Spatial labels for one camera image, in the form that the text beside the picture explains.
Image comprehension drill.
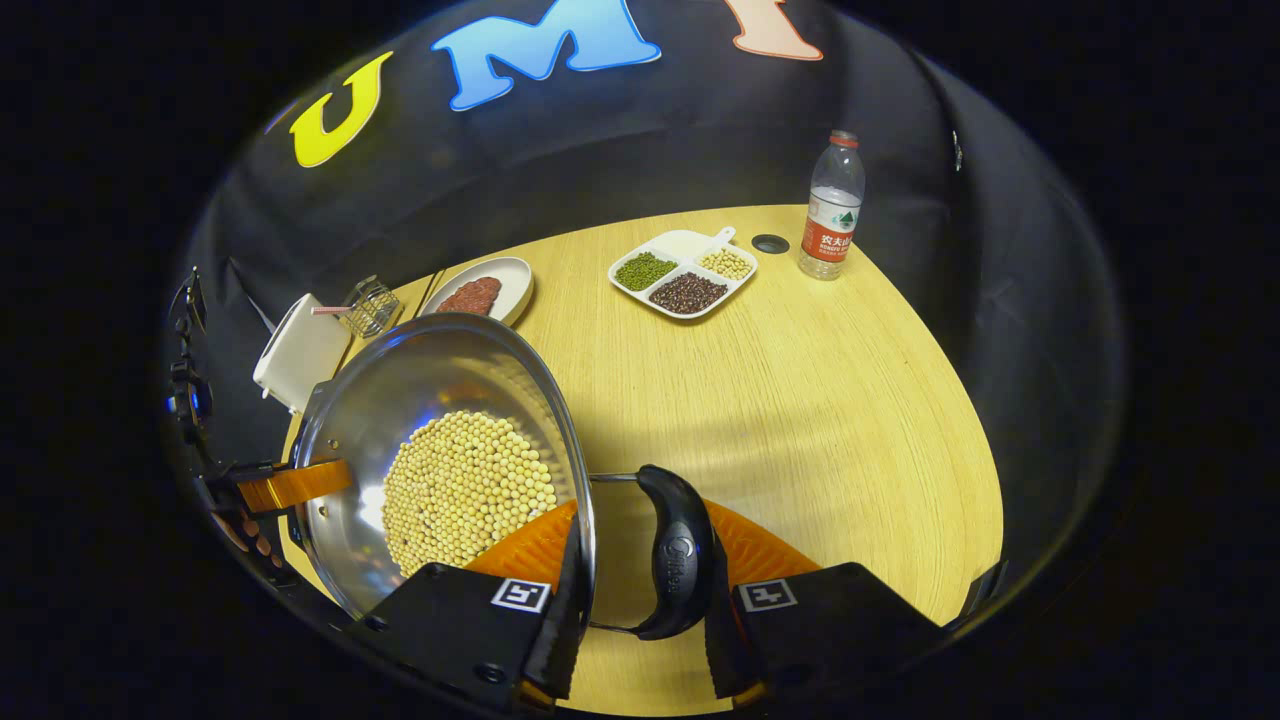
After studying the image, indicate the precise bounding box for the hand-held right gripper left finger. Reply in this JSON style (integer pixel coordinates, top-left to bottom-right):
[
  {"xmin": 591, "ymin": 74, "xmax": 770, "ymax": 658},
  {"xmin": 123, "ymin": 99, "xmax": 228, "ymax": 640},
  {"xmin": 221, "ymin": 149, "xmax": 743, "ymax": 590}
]
[{"xmin": 350, "ymin": 500, "xmax": 587, "ymax": 713}]

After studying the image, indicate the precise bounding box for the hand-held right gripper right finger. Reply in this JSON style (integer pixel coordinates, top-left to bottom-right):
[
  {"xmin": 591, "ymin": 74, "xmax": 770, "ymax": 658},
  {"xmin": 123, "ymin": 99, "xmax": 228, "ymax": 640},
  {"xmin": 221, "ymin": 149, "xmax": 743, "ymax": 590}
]
[{"xmin": 703, "ymin": 498, "xmax": 946, "ymax": 711}]

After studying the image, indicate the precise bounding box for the stainless steel pot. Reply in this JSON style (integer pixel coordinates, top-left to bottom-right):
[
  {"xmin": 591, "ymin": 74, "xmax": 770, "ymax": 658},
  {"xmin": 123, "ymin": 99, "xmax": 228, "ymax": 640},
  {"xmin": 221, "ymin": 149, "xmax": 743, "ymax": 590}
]
[{"xmin": 290, "ymin": 312, "xmax": 717, "ymax": 642}]

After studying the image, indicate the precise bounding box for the pile of soybeans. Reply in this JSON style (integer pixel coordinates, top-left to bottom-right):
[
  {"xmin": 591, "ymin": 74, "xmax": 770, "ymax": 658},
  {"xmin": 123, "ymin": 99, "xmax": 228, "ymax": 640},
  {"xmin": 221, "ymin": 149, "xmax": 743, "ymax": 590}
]
[{"xmin": 382, "ymin": 410, "xmax": 559, "ymax": 578}]

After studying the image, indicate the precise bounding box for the white toaster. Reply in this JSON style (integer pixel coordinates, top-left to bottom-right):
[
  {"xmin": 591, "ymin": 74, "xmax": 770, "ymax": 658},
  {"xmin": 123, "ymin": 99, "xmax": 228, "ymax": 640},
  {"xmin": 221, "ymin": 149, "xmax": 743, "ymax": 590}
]
[{"xmin": 252, "ymin": 293, "xmax": 353, "ymax": 414}]

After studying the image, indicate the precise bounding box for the round white plate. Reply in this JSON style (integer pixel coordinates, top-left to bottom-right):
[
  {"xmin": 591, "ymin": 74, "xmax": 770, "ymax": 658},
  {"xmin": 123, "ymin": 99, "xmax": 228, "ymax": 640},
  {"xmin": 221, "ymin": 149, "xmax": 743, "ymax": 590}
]
[{"xmin": 420, "ymin": 256, "xmax": 535, "ymax": 328}]

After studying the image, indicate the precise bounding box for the dark red beans portion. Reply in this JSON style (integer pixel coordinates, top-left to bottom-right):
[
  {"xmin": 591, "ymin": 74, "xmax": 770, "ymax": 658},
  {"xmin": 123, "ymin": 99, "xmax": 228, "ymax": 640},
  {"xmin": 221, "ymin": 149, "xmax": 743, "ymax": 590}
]
[{"xmin": 648, "ymin": 272, "xmax": 730, "ymax": 316}]

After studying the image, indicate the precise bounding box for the pale beans portion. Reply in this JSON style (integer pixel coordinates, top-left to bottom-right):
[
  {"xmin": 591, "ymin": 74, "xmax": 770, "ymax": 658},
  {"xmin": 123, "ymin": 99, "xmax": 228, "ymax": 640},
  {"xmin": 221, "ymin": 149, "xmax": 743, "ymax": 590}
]
[{"xmin": 697, "ymin": 248, "xmax": 755, "ymax": 282}]

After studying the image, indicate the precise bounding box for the green mung beans portion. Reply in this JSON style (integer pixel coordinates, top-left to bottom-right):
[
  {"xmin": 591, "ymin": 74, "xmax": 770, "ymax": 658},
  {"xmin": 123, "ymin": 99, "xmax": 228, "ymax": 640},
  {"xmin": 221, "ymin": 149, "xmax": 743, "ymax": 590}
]
[{"xmin": 614, "ymin": 251, "xmax": 679, "ymax": 293}]

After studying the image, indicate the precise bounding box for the white divided dish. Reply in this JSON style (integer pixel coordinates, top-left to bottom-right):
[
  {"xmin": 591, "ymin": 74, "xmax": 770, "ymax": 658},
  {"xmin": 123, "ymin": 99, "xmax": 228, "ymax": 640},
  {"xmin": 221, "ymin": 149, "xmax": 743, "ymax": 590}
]
[{"xmin": 608, "ymin": 226, "xmax": 759, "ymax": 322}]

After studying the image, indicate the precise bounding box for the clear plastic water bottle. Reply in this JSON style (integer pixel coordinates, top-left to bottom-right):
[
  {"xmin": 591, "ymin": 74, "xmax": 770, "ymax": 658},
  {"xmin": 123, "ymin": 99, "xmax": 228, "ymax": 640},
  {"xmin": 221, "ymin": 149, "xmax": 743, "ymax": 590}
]
[{"xmin": 797, "ymin": 130, "xmax": 867, "ymax": 282}]

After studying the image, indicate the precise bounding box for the black backdrop cloth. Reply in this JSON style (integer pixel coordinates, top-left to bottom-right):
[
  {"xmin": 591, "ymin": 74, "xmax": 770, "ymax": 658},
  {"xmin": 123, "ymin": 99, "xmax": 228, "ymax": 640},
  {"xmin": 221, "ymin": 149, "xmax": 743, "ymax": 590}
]
[{"xmin": 165, "ymin": 0, "xmax": 1126, "ymax": 621}]

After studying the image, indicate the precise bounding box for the small wire basket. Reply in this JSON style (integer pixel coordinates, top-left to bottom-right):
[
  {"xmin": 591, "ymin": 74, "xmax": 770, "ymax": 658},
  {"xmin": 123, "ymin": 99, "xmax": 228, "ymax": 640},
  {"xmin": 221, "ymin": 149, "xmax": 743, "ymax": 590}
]
[{"xmin": 345, "ymin": 275, "xmax": 403, "ymax": 339}]

